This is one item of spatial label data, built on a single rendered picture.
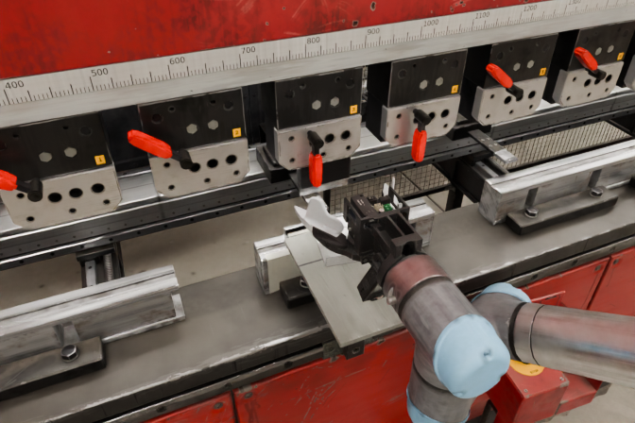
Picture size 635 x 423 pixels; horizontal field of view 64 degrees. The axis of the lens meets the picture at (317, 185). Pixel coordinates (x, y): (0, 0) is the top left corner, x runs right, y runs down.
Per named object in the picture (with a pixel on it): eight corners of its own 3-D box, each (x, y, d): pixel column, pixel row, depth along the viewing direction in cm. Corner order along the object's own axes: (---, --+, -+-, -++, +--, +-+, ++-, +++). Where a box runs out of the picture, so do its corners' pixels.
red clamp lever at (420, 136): (417, 165, 92) (423, 117, 87) (404, 154, 95) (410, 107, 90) (425, 162, 93) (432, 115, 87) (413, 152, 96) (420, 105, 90)
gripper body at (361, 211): (390, 182, 70) (438, 236, 61) (386, 229, 75) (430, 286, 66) (339, 194, 68) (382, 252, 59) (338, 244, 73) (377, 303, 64)
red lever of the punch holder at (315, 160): (314, 191, 86) (314, 141, 80) (305, 177, 89) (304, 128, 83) (323, 188, 87) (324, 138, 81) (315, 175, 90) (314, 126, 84)
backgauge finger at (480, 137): (489, 172, 120) (493, 154, 117) (428, 122, 139) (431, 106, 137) (530, 161, 124) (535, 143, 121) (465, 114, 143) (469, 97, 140)
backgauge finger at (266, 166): (294, 224, 105) (293, 205, 102) (256, 160, 124) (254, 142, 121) (347, 210, 109) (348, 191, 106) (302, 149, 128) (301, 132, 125)
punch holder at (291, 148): (280, 173, 86) (275, 82, 77) (264, 148, 93) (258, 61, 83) (359, 155, 91) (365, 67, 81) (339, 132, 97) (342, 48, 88)
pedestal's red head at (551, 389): (509, 431, 103) (532, 379, 92) (467, 365, 115) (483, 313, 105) (591, 403, 108) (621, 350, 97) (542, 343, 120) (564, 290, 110)
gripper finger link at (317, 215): (295, 180, 74) (351, 200, 70) (296, 212, 77) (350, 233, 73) (283, 191, 72) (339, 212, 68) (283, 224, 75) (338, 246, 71)
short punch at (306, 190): (300, 199, 96) (300, 156, 91) (297, 193, 98) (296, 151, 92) (349, 187, 99) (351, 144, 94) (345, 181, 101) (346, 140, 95)
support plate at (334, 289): (340, 347, 80) (340, 344, 79) (283, 243, 100) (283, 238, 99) (438, 313, 86) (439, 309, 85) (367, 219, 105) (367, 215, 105)
